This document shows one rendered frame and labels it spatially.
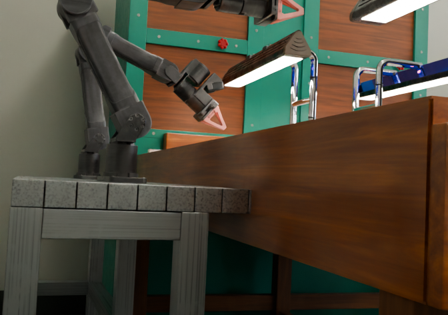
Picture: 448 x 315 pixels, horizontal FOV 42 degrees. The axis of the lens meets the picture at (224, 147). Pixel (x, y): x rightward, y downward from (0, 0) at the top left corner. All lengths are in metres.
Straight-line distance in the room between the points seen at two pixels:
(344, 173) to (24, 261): 0.47
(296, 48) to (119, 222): 0.91
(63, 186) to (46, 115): 2.13
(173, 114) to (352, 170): 1.71
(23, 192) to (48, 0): 2.29
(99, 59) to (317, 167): 0.59
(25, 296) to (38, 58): 2.24
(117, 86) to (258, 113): 1.30
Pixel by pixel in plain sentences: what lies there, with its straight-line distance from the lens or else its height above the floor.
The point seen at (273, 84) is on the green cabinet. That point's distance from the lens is 2.47.
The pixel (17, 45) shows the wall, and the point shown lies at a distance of 3.05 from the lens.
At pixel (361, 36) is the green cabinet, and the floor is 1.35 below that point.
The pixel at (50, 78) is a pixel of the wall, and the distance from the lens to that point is 3.03.
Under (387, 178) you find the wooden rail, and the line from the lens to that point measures 0.60.
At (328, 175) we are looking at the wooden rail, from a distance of 0.71.
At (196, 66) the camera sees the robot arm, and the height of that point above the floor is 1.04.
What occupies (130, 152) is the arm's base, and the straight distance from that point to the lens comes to 1.17.
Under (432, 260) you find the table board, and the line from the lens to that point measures 0.54.
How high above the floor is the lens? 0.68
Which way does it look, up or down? 4 degrees up
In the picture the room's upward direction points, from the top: 3 degrees clockwise
